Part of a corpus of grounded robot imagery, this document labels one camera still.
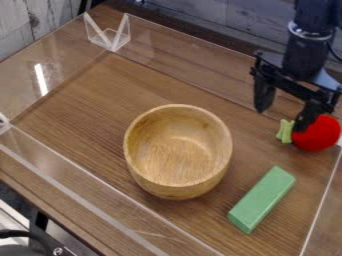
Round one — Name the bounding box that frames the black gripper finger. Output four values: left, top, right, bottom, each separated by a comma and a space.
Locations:
295, 100, 331, 132
254, 74, 277, 113

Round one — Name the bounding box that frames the wooden bowl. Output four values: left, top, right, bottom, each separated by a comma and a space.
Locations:
124, 104, 234, 200

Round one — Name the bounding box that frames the red plush tomato toy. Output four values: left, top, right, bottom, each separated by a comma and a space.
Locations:
276, 114, 342, 152

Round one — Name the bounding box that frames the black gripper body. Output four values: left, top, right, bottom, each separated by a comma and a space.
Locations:
250, 50, 342, 113

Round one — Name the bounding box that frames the black cable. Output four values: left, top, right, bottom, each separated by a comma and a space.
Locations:
0, 229, 46, 256

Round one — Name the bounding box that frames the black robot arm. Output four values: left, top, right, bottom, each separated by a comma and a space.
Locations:
250, 0, 342, 132

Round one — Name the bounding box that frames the black metal frame bracket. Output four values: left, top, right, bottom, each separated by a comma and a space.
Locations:
30, 212, 78, 256

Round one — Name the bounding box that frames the green rectangular block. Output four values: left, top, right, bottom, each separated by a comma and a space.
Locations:
228, 166, 297, 234

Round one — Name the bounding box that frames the clear acrylic table barrier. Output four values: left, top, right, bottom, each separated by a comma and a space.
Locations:
0, 14, 342, 256

